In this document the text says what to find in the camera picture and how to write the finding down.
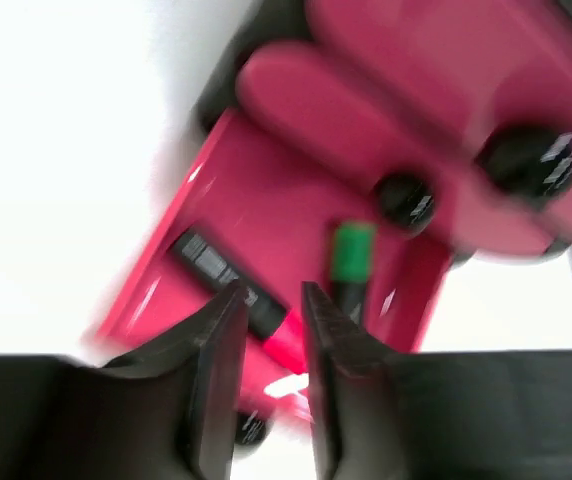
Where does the pink highlighter black body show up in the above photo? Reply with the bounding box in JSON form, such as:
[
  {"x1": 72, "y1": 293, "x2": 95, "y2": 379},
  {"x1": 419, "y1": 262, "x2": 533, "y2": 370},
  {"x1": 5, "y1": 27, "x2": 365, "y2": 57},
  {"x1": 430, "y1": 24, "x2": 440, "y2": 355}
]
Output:
[{"x1": 168, "y1": 230, "x2": 312, "y2": 376}]

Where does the black drawer cabinet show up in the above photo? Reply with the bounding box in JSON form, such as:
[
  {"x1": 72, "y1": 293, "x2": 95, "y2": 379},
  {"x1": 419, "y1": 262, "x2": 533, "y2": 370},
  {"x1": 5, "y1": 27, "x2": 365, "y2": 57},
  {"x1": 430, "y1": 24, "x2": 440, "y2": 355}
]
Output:
[{"x1": 197, "y1": 1, "x2": 572, "y2": 257}]

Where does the green highlighter black body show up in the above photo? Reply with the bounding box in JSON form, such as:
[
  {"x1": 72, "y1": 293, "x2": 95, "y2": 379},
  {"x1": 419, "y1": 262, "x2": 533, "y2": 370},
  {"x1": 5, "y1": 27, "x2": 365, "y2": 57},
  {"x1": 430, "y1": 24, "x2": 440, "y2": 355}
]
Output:
[{"x1": 325, "y1": 219, "x2": 380, "y2": 326}]

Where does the pink bottom drawer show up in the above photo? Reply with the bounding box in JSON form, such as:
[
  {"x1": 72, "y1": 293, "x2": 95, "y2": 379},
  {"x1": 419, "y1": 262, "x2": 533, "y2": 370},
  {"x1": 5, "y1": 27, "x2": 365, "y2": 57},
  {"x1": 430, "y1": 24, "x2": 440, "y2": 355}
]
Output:
[{"x1": 97, "y1": 110, "x2": 453, "y2": 448}]

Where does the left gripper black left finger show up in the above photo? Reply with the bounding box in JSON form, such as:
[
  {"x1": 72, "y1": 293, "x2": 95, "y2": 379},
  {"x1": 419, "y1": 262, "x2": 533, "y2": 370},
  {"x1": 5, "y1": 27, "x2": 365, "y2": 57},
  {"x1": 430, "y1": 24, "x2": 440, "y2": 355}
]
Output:
[{"x1": 103, "y1": 281, "x2": 248, "y2": 479}]

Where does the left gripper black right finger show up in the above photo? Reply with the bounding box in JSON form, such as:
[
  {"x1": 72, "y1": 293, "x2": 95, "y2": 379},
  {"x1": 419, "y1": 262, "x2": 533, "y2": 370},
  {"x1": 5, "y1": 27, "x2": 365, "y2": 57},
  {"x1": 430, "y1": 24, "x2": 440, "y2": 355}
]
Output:
[{"x1": 302, "y1": 281, "x2": 416, "y2": 479}]

